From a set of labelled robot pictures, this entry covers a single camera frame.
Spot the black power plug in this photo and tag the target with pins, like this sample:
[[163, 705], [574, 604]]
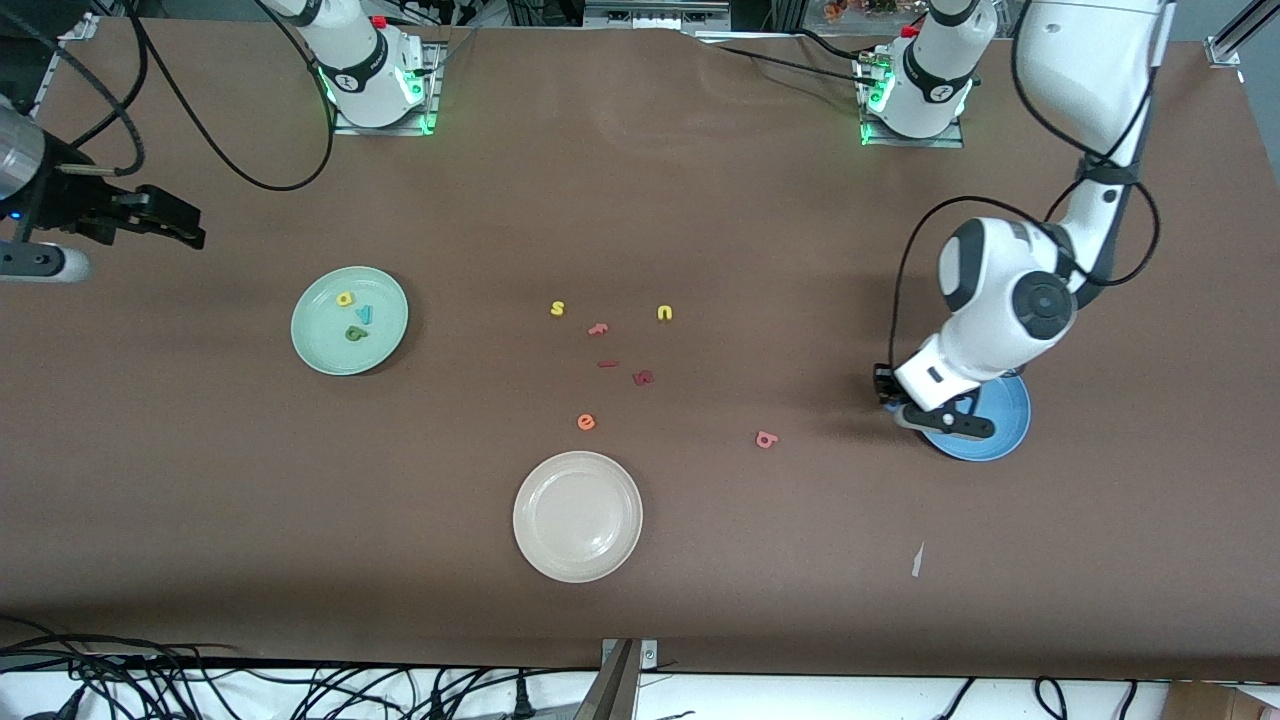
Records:
[[520, 697]]

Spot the white tape scrap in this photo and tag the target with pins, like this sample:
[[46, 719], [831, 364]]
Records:
[[917, 560]]

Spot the aluminium profile rail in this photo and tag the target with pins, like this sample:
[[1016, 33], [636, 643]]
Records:
[[78, 28], [1235, 35]]

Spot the grey metal frame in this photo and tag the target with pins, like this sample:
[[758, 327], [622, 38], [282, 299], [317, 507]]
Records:
[[655, 12]]

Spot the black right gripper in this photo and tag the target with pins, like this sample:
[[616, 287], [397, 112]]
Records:
[[72, 201]]

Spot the pink letter b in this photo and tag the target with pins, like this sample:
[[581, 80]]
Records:
[[766, 439]]

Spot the metal table bracket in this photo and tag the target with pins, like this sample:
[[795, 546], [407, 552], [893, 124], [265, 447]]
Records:
[[625, 680]]

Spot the green plate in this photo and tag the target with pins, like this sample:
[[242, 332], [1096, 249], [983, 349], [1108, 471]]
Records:
[[330, 345]]

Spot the orange colourful clutter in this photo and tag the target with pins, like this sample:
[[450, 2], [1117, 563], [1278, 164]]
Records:
[[860, 8]]

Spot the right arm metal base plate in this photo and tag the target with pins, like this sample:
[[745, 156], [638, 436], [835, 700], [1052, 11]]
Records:
[[437, 100]]

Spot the beige plate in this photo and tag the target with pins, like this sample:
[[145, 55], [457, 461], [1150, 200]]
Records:
[[577, 517]]

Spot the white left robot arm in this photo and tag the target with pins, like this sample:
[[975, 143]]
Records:
[[1000, 300]]

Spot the blue plate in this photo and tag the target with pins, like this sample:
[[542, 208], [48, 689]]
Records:
[[1005, 420]]

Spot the cardboard box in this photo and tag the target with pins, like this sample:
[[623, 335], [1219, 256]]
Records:
[[1220, 700]]

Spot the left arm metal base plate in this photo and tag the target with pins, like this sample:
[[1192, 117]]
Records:
[[915, 143]]

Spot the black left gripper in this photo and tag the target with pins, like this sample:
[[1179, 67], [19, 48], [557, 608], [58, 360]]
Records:
[[884, 381]]

